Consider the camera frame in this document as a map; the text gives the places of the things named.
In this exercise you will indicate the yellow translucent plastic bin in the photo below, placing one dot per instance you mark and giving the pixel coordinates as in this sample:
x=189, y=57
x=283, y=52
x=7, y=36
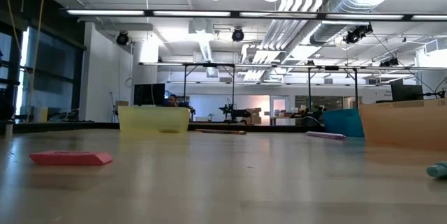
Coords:
x=153, y=119

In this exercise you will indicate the person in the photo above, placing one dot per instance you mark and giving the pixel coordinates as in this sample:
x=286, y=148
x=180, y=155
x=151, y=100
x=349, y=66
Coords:
x=171, y=100

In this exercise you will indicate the black background robot arms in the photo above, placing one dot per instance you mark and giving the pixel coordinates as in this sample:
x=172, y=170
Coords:
x=234, y=112

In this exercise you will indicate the black ceiling spot lamp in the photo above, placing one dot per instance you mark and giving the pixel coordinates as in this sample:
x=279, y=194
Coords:
x=356, y=33
x=237, y=34
x=389, y=62
x=122, y=38

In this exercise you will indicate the orange pencil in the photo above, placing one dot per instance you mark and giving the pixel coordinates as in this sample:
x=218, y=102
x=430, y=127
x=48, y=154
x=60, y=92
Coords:
x=220, y=132

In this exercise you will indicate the black aluminium table frame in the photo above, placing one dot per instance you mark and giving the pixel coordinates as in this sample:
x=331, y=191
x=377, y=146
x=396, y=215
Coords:
x=87, y=126

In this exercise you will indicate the mint green pen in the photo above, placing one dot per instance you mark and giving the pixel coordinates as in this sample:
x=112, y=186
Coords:
x=438, y=170

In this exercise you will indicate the purple pencil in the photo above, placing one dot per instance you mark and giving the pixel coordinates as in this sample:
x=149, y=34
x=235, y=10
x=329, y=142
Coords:
x=324, y=135

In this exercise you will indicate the orange plastic bin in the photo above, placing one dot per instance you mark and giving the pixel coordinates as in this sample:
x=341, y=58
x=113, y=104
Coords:
x=405, y=126

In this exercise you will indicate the black background rig frame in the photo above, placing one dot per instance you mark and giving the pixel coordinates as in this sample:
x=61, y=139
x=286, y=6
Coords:
x=233, y=88

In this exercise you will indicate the teal plastic bin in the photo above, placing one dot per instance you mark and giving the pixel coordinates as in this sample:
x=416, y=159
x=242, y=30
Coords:
x=344, y=123

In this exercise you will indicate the silver ventilation duct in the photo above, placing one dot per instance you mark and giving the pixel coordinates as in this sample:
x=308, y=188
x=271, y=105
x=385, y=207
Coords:
x=349, y=0

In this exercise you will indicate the beige box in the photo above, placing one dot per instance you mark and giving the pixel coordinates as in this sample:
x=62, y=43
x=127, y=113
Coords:
x=122, y=103

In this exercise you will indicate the overhead LED light bar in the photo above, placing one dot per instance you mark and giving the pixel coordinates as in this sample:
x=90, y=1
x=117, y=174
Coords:
x=104, y=12

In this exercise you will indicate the pink eraser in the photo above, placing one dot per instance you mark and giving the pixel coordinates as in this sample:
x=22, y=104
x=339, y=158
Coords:
x=70, y=158

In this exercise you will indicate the black monitor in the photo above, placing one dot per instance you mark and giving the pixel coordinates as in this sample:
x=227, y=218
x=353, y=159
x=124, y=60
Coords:
x=406, y=93
x=149, y=95

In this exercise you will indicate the cardboard boxes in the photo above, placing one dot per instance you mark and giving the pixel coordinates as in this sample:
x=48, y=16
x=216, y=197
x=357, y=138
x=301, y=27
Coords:
x=254, y=116

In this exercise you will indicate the yellow cylinder container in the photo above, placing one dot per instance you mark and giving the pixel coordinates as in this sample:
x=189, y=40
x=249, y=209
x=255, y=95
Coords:
x=43, y=115

